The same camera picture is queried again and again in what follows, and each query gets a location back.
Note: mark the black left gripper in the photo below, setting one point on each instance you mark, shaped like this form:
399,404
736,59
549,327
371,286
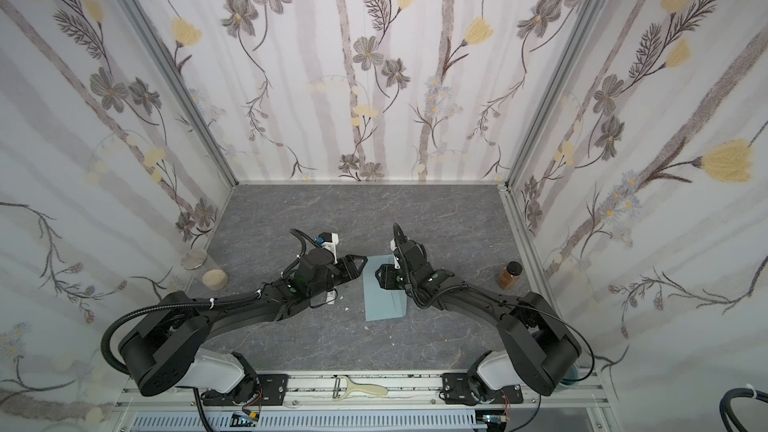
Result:
344,267

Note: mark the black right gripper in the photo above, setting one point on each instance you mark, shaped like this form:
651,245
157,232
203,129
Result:
400,261

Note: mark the light green envelope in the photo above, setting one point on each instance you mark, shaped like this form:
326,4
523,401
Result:
381,304

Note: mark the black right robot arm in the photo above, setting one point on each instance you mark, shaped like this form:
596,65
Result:
539,345

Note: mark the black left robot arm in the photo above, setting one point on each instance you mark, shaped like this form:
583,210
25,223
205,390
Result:
160,347

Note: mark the cream plastic peeler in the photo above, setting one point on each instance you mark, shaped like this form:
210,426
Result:
344,387

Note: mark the amber bottle black cap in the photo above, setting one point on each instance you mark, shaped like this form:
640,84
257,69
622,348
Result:
509,275

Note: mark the teal ceramic mug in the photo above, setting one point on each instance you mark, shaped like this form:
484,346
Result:
571,377

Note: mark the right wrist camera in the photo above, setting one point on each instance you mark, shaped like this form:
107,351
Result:
396,254

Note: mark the aluminium mounting rail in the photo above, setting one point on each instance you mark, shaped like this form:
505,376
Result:
399,389

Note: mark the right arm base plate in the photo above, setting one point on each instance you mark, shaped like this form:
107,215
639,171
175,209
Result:
461,388

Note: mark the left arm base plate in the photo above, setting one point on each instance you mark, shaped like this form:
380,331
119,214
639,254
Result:
261,389

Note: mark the white slotted cable duct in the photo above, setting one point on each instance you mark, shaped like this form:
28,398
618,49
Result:
359,420

